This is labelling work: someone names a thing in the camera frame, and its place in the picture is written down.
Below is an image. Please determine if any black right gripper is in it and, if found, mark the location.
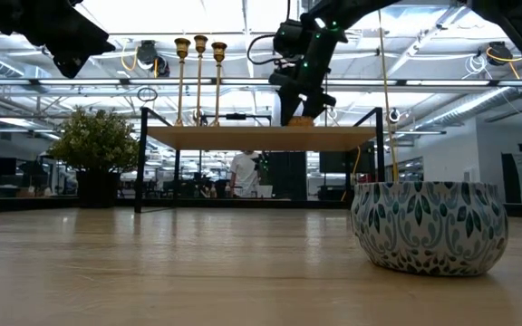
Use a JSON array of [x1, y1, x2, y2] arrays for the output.
[[268, 61, 337, 128]]

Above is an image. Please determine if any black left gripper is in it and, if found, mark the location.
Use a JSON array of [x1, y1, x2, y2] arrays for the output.
[[6, 0, 117, 80]]

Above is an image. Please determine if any small tan block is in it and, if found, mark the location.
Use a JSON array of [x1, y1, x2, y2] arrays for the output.
[[287, 116, 315, 129]]

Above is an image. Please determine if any short brass candlestick holder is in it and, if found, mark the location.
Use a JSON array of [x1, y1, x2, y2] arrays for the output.
[[210, 41, 228, 128]]

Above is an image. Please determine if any medium brass candlestick holder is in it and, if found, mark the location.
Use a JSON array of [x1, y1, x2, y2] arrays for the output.
[[173, 37, 192, 128]]

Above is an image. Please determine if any tall brass candlestick holder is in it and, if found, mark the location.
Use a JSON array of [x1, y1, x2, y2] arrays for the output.
[[192, 34, 209, 127]]

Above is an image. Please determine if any white teal patterned bowl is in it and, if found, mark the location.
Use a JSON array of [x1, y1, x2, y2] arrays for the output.
[[350, 180, 510, 278]]

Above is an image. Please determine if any long ceiling light bar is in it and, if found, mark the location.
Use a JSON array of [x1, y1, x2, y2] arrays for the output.
[[0, 77, 522, 88]]

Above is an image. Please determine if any black cabinet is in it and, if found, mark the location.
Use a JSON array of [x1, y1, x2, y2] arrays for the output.
[[260, 151, 308, 202]]

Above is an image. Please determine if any person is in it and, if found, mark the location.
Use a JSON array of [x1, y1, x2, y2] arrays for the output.
[[228, 151, 261, 199]]

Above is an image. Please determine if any green artificial plant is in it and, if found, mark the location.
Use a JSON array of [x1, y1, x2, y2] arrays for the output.
[[46, 105, 140, 174]]

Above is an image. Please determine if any black plant pot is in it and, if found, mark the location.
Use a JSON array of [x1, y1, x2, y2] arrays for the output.
[[75, 169, 121, 209]]

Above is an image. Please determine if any wooden shelf black metal frame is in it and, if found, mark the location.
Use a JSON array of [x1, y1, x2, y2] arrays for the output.
[[133, 106, 386, 214]]

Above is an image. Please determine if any black ceiling cable reel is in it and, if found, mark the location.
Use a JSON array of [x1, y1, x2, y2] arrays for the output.
[[486, 40, 515, 67], [153, 54, 171, 78], [135, 39, 160, 67]]

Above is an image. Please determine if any hanging wire loop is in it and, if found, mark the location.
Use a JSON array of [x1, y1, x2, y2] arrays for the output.
[[136, 86, 160, 103]]

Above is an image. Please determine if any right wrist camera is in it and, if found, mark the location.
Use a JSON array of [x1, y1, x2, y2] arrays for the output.
[[273, 19, 308, 59]]

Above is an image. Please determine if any black right camera cable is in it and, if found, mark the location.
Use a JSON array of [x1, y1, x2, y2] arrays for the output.
[[246, 0, 292, 66]]

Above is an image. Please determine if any yellow hanging cable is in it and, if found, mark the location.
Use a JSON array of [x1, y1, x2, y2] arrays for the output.
[[376, 9, 401, 183]]

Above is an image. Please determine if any black rig frame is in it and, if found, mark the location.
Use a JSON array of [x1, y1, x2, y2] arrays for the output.
[[0, 195, 353, 215]]

